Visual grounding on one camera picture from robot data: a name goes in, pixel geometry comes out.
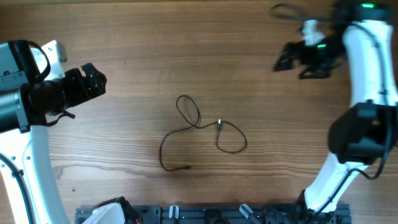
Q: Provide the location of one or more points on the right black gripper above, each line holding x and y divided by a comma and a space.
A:
300, 54

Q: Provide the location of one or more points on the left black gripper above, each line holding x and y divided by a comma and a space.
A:
83, 93

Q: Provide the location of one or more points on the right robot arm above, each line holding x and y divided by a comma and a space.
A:
360, 140

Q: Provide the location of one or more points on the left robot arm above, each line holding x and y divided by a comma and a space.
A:
34, 85

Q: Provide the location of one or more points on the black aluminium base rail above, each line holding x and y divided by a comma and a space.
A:
208, 215

